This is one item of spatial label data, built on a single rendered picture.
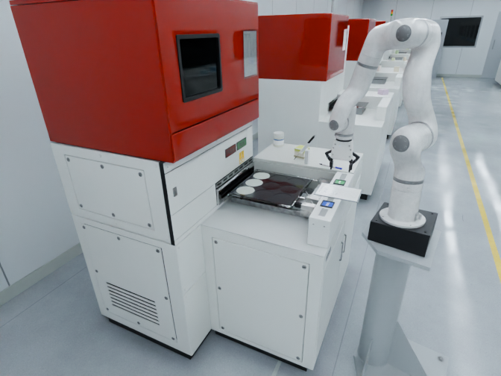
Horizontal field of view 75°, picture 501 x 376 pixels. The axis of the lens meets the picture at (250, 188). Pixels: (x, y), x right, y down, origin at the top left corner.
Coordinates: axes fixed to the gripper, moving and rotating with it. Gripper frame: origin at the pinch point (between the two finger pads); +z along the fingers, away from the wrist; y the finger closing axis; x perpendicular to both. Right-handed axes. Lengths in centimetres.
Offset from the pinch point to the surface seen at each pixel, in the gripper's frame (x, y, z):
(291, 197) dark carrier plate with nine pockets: -12.5, -21.5, 15.2
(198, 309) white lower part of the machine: -53, -58, 72
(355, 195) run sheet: -10.4, 10.0, 8.8
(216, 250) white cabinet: -44, -49, 36
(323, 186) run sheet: -6.7, -6.1, 8.8
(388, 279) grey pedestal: -23, 31, 42
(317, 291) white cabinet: -44, 3, 43
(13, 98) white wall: -31, -206, -27
